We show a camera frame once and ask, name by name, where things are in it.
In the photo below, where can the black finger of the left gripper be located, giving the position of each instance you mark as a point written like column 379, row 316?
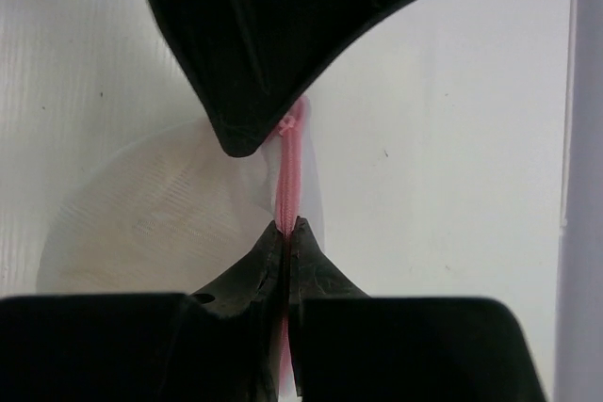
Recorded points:
column 249, row 61

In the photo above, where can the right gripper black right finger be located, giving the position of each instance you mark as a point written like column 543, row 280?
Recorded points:
column 348, row 346

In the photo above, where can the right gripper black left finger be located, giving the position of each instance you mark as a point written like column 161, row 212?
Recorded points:
column 220, row 343

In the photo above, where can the white mesh laundry bag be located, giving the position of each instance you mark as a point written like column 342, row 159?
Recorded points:
column 172, row 211

